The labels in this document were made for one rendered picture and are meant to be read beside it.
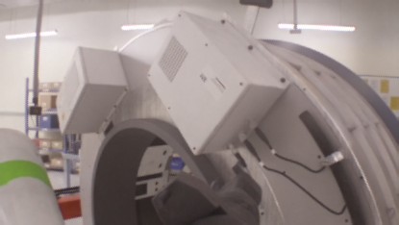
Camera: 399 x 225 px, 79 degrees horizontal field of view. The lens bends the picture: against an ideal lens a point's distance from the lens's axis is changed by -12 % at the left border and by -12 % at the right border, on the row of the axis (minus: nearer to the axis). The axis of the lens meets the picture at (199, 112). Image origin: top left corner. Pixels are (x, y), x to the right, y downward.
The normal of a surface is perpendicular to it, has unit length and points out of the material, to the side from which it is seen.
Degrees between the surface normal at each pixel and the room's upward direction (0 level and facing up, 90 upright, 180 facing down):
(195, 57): 90
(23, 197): 32
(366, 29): 90
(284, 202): 90
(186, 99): 90
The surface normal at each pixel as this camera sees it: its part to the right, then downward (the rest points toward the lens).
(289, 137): -0.73, 0.00
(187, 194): -0.22, 0.15
